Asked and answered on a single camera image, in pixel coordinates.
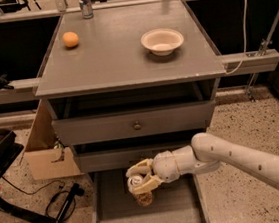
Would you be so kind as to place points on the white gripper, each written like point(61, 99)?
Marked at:
point(165, 167)

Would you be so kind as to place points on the orange patterned drink can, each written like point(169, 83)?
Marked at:
point(143, 200)

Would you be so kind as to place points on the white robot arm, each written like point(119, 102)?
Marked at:
point(204, 154)

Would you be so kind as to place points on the grey open bottom drawer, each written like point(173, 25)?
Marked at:
point(177, 202)

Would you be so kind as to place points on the grey middle drawer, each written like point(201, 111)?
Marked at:
point(122, 158)

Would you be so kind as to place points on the grey wooden drawer cabinet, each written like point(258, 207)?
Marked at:
point(111, 72)

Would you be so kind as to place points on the grey top drawer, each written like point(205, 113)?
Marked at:
point(116, 126)

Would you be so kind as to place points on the black stand leg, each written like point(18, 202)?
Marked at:
point(69, 200)

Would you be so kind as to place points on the cardboard box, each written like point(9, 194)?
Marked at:
point(47, 157)

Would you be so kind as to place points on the white paper bowl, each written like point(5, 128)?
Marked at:
point(162, 41)

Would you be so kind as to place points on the orange fruit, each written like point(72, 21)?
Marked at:
point(70, 39)

